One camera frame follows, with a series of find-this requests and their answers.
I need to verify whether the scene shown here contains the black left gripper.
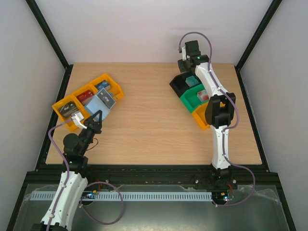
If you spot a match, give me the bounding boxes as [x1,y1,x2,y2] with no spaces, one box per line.
[79,110,103,155]

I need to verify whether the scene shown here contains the blue card holder wallet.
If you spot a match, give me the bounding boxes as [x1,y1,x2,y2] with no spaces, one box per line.
[84,93,112,121]

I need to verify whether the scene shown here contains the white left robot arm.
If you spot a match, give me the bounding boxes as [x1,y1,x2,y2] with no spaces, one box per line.
[31,110,103,231]

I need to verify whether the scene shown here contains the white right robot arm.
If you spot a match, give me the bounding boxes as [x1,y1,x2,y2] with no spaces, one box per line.
[179,40,236,189]

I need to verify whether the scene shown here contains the teal cards in black bin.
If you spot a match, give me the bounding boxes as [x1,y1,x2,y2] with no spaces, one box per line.
[185,76,200,88]

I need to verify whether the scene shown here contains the red cards stack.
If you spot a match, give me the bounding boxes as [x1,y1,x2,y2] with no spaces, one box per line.
[76,90,94,105]

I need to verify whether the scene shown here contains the black VIP cards stack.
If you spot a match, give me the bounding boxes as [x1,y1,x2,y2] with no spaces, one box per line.
[59,101,78,118]

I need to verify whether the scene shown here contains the red white april cards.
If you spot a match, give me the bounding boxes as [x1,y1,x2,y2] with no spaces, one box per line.
[197,90,209,102]

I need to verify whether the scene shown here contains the blue cards stack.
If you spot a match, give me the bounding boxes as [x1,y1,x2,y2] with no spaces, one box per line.
[95,80,111,90]

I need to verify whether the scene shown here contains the black storage bin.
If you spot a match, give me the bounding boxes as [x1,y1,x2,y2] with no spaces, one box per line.
[169,72,201,98]

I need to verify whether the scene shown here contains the orange triple bin left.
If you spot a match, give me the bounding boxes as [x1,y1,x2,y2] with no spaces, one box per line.
[52,74,124,131]

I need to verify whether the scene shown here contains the green storage bin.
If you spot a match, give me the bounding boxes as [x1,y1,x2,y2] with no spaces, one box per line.
[180,84,205,113]

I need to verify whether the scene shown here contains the orange storage bin right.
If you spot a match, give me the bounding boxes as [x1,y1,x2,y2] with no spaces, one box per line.
[192,101,210,130]

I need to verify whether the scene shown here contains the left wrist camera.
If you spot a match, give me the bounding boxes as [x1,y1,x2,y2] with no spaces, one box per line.
[71,111,87,129]

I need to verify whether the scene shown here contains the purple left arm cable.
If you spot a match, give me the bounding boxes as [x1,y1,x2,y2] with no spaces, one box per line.
[45,117,77,231]

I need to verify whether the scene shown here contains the white slotted cable duct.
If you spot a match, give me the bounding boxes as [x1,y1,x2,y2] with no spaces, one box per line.
[31,190,213,202]

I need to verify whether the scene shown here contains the black frame post right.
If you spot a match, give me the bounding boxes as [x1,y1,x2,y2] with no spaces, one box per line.
[235,0,282,70]

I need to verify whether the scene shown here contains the black frame post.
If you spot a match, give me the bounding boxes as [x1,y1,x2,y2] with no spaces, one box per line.
[235,0,282,70]
[25,0,73,70]

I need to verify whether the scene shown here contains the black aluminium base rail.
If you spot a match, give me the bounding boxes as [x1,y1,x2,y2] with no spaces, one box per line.
[26,164,277,188]

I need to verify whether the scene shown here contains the black frame post left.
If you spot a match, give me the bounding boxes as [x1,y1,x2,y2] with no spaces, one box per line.
[25,0,73,70]

